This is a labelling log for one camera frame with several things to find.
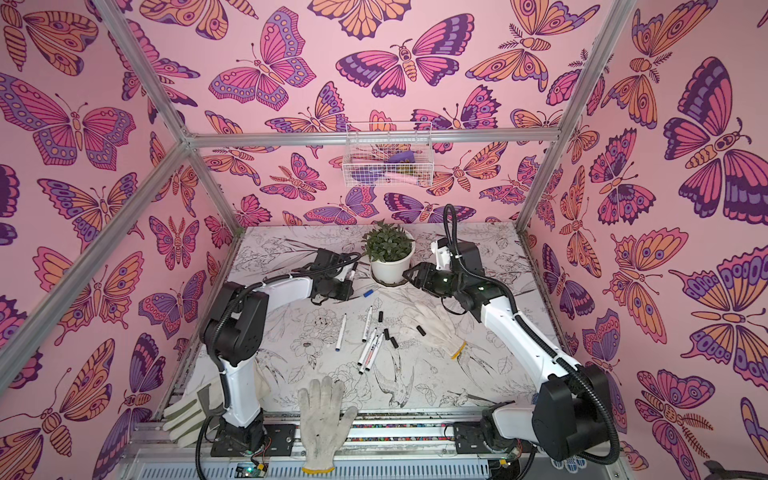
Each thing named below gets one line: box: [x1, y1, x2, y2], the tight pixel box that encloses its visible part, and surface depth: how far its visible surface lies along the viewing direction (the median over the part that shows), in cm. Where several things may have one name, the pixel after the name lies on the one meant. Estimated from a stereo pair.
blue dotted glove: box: [550, 455, 587, 474], surface depth 71 cm
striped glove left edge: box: [162, 391, 209, 448], surface depth 78 cm
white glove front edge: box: [298, 376, 358, 474], surface depth 78 cm
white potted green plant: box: [364, 220, 416, 285], surface depth 95 cm
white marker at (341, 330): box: [335, 312, 347, 352], surface depth 93 cm
